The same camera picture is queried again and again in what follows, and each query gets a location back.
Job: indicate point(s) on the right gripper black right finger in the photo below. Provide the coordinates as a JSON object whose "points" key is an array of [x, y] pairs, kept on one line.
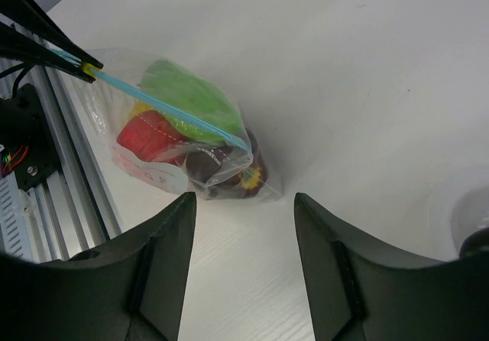
{"points": [[361, 288]]}

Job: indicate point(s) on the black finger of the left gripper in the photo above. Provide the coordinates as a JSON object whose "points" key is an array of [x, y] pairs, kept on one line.
{"points": [[16, 46], [29, 15]]}

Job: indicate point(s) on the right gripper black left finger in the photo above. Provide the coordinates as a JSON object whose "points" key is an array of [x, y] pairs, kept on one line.
{"points": [[129, 288]]}

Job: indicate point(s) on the green fruit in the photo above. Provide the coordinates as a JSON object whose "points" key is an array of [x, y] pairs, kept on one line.
{"points": [[178, 87]]}

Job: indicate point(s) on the dark red apple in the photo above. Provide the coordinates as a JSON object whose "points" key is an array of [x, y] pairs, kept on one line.
{"points": [[215, 175]]}

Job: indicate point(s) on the clear zip bag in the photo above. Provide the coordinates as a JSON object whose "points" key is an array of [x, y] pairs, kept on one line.
{"points": [[108, 103]]}

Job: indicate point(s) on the yellow bell pepper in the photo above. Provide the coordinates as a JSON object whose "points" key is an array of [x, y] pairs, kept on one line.
{"points": [[141, 107]]}

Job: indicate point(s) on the dark purple mangosteen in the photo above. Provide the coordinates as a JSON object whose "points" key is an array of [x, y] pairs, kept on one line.
{"points": [[476, 243]]}

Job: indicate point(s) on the aluminium frame rail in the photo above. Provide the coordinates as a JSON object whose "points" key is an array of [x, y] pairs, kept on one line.
{"points": [[71, 211]]}

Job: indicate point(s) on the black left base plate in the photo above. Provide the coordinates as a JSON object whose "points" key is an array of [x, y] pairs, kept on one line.
{"points": [[30, 153]]}

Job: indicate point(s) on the white slotted cable duct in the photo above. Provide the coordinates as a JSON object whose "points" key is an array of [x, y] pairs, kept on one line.
{"points": [[17, 238]]}

